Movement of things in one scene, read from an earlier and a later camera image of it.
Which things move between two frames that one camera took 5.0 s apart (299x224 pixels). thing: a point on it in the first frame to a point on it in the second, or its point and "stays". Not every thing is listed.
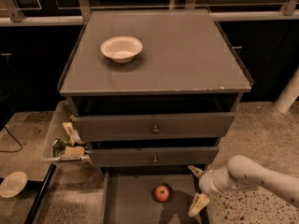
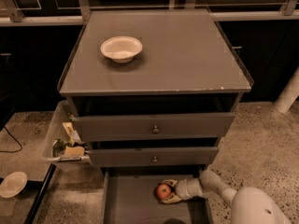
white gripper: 206,182 to 186,189
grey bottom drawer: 150,195 stays
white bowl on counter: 121,49 stays
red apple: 162,193 stays
